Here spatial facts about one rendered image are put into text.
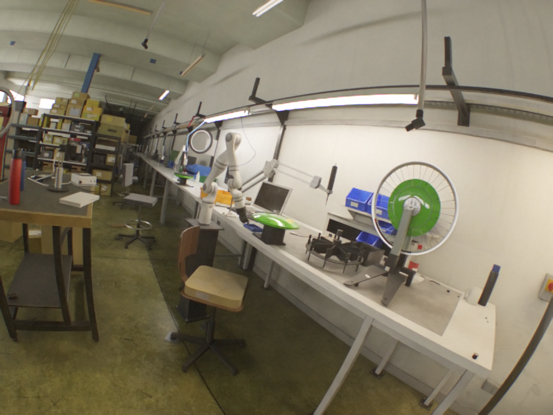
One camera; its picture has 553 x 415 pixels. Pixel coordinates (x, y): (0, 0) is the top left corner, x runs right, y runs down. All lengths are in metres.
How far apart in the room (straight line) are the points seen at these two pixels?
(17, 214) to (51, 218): 0.18
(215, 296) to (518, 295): 1.96
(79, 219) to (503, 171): 2.48
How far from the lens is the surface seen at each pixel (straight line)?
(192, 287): 1.42
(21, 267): 2.33
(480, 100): 1.89
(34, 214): 1.27
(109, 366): 1.76
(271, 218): 1.42
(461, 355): 0.99
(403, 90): 1.69
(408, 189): 1.35
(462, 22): 2.60
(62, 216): 1.25
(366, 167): 2.20
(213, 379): 1.72
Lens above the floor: 1.34
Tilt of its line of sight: 8 degrees down
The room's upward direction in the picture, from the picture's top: 13 degrees clockwise
